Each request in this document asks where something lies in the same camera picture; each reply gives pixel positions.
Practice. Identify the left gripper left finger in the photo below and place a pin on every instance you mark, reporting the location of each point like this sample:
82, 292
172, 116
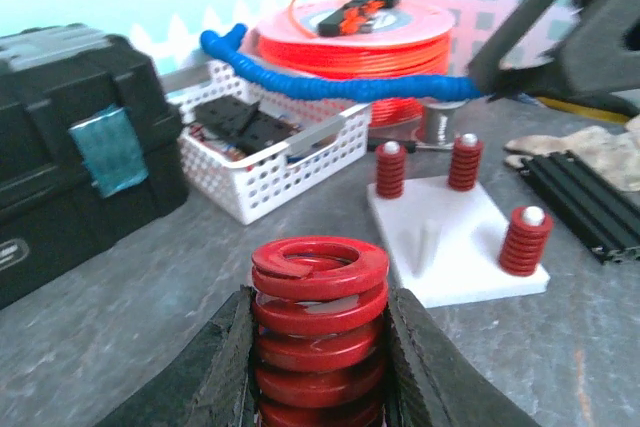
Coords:
208, 384

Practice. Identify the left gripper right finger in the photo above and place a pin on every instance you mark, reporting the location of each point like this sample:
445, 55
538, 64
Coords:
430, 382

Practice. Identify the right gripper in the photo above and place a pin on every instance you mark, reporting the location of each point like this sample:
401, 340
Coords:
593, 57

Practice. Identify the large red spring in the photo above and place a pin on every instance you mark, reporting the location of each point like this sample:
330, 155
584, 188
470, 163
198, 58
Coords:
320, 345

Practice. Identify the white peg board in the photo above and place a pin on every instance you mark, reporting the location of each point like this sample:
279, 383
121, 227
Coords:
444, 244

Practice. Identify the black aluminium extrusion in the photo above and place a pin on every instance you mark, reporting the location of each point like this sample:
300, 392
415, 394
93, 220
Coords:
603, 219

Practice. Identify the small red spring on peg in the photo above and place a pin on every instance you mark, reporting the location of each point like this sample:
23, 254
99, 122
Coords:
465, 161
525, 240
390, 169

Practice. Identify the red filament spool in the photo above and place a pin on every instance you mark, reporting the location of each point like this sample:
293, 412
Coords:
412, 38

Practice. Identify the beige work glove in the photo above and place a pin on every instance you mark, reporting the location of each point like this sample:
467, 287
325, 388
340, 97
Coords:
614, 156

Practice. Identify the silver solder spool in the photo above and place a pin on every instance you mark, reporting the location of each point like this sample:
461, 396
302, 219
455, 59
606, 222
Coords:
437, 127

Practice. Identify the white perforated basket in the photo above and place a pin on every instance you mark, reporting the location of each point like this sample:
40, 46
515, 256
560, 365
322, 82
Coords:
333, 135

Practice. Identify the black toolbox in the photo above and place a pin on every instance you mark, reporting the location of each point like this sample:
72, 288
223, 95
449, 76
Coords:
89, 151

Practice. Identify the black plate assembly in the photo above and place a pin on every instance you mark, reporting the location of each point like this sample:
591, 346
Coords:
243, 125

